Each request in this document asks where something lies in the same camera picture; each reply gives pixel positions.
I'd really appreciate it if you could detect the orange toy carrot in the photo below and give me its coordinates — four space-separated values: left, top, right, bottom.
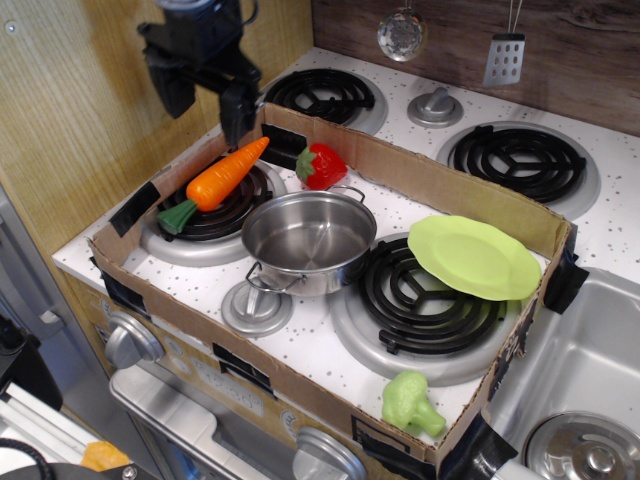
157 136 270 235

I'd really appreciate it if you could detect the front silver stovetop knob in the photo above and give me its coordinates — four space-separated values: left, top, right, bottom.
221 281 293 338

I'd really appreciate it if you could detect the light green plastic plate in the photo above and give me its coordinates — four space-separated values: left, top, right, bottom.
407 216 542 301

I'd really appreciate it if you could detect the silver oven door handle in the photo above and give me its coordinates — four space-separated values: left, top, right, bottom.
110 366 264 479

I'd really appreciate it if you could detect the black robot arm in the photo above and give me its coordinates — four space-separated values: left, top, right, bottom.
137 1 262 148

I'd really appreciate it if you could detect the black cable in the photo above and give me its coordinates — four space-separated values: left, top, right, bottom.
0 437 56 480

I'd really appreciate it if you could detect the back silver stovetop knob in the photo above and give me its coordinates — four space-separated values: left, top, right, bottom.
407 87 464 128

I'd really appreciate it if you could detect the red toy strawberry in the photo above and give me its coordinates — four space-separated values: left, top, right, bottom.
295 143 348 190

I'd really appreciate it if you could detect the hanging silver strainer ladle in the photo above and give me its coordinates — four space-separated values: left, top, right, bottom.
377 1 428 63

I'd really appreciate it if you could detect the stainless steel sink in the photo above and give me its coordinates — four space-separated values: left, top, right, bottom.
488 269 639 479

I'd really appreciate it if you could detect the left silver oven knob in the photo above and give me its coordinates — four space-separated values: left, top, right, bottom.
105 311 164 370

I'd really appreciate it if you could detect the silver sink drain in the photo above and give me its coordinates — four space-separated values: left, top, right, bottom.
521 412 639 479

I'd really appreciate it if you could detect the front right black burner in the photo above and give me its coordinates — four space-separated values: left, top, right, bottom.
329 234 521 387

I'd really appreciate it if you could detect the front left black burner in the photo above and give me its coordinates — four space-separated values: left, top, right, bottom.
141 161 287 268

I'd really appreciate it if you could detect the orange sponge piece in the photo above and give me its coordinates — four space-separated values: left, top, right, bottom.
80 440 130 472

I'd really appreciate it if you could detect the green toy broccoli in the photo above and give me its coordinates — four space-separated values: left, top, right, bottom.
382 370 446 437

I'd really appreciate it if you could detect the silver oven knob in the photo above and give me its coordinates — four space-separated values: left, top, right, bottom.
105 311 164 370
292 427 367 480

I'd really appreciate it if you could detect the silver stovetop knob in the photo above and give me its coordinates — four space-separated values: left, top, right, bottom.
407 87 464 128
221 281 293 338

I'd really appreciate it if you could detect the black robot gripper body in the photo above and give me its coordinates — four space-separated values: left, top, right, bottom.
137 1 262 94

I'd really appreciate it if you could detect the right silver oven knob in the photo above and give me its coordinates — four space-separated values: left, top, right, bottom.
292 427 367 480

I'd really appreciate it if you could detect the brown cardboard fence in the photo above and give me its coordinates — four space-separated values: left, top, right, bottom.
89 105 577 478

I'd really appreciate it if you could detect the small stainless steel pot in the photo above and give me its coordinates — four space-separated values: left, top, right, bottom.
241 185 377 297

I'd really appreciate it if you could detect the back right black burner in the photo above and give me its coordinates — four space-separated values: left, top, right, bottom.
436 121 601 220

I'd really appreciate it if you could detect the hanging silver slotted spatula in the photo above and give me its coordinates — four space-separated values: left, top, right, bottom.
483 1 526 88

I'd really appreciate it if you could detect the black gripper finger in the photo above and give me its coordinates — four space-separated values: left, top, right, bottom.
146 52 195 119
219 81 259 148

